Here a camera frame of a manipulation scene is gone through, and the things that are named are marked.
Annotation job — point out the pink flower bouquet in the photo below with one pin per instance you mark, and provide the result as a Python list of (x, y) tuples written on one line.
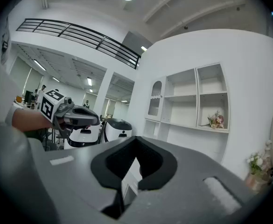
[(216, 120)]

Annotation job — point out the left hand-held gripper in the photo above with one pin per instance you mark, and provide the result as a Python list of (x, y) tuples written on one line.
[(48, 106)]

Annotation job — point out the white desk with shelves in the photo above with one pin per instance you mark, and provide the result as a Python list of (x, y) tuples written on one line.
[(180, 113)]

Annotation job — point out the black computer monitor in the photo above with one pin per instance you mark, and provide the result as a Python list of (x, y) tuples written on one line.
[(28, 96)]

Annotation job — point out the black metal railing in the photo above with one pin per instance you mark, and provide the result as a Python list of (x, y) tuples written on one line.
[(80, 32)]

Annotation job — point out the long ceiling light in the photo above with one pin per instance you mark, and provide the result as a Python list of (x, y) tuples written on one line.
[(89, 81), (144, 48), (39, 65), (55, 79)]

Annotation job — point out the person's left hand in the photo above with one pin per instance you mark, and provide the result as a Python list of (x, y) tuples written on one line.
[(60, 124)]

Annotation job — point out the small white flowers in vase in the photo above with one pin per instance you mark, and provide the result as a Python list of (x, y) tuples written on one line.
[(257, 167)]

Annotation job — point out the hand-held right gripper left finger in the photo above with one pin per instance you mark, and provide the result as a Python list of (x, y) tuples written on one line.
[(75, 183)]

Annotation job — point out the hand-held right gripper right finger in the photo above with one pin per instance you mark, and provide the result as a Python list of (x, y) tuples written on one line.
[(185, 195)]

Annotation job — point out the person's left forearm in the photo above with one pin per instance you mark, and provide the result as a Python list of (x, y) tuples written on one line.
[(31, 120)]

